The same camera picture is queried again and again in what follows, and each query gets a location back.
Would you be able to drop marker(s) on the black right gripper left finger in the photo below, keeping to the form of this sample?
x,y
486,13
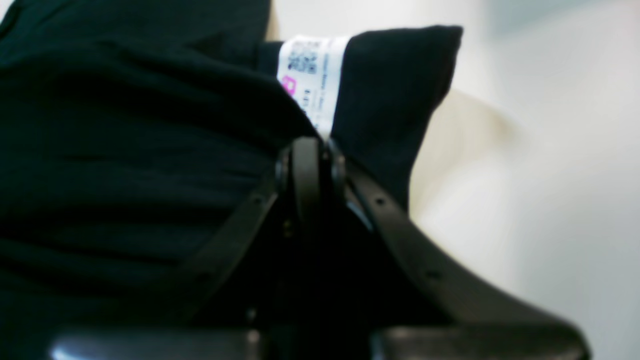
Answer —
x,y
154,324

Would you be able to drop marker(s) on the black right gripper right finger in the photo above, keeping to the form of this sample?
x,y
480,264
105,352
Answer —
x,y
446,312

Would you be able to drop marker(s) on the black T-shirt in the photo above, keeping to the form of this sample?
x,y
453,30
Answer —
x,y
129,131

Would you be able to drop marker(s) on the white clothing tag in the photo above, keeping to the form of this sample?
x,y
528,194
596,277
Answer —
x,y
310,71

